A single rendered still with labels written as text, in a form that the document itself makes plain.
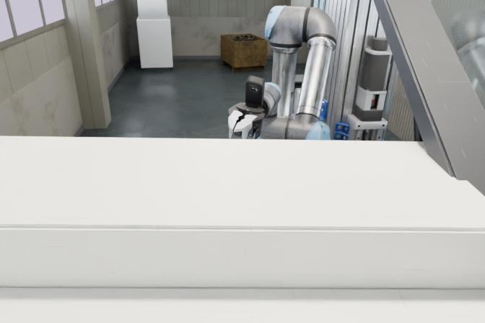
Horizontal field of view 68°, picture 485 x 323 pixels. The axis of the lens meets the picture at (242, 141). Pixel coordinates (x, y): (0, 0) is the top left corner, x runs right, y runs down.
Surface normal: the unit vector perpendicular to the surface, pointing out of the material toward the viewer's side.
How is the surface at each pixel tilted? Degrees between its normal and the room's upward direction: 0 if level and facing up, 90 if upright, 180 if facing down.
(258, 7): 90
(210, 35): 90
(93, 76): 90
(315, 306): 0
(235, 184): 0
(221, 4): 90
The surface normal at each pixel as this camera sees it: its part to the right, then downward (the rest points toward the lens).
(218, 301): 0.02, -0.91
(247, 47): 0.36, 0.40
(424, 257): 0.01, 0.42
